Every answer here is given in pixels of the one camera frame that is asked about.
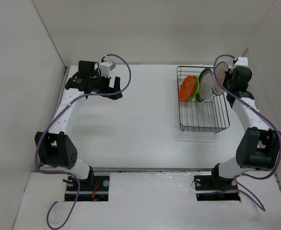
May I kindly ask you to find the white plate teal rim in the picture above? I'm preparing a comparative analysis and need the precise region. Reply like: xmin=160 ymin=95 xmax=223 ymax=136
xmin=196 ymin=68 xmax=213 ymax=103

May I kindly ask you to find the green plastic plate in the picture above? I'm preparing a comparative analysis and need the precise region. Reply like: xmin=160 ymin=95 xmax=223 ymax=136
xmin=187 ymin=76 xmax=199 ymax=101

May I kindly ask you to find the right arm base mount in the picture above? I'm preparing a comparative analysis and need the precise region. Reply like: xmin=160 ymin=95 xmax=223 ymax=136
xmin=191 ymin=174 xmax=241 ymax=201

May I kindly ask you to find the dark wire dish rack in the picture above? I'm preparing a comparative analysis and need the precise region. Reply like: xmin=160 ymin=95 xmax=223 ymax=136
xmin=176 ymin=66 xmax=230 ymax=133

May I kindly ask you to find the white plate orange sunburst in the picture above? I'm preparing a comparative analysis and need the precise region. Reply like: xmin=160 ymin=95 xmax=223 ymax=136
xmin=212 ymin=61 xmax=229 ymax=96

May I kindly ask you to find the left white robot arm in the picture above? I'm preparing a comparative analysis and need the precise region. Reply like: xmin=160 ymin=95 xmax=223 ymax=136
xmin=35 ymin=60 xmax=122 ymax=190

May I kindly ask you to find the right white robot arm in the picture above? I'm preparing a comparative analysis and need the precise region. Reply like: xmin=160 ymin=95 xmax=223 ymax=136
xmin=209 ymin=64 xmax=281 ymax=189

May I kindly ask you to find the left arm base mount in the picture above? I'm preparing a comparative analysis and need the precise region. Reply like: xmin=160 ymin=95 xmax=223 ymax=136
xmin=62 ymin=175 xmax=110 ymax=202

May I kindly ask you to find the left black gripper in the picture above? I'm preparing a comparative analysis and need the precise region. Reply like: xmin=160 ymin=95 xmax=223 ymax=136
xmin=90 ymin=70 xmax=122 ymax=100

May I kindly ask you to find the orange plastic plate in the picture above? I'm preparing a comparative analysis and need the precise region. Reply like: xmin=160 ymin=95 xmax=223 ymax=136
xmin=179 ymin=75 xmax=196 ymax=101

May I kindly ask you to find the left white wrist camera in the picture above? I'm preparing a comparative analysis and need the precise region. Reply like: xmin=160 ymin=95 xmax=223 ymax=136
xmin=99 ymin=60 xmax=116 ymax=77

